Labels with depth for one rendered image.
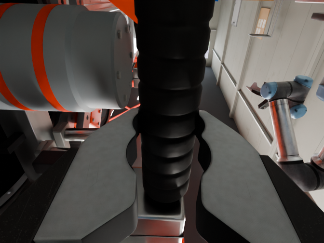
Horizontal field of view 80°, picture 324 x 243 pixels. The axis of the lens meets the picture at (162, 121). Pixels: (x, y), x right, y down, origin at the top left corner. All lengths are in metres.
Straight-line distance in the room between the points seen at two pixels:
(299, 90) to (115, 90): 0.93
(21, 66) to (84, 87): 0.07
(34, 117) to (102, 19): 0.20
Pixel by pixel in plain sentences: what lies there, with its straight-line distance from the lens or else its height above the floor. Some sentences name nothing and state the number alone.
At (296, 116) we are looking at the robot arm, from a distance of 1.12.
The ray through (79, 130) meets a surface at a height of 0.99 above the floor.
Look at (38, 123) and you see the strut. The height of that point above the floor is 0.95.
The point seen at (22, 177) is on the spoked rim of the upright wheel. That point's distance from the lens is 0.51.
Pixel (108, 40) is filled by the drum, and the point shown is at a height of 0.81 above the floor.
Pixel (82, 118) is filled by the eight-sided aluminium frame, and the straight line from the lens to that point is 0.53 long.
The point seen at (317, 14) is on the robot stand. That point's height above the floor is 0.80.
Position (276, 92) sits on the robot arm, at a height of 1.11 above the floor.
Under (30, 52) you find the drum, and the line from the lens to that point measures 0.26.
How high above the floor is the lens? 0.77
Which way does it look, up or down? 33 degrees up
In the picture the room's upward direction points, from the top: 179 degrees counter-clockwise
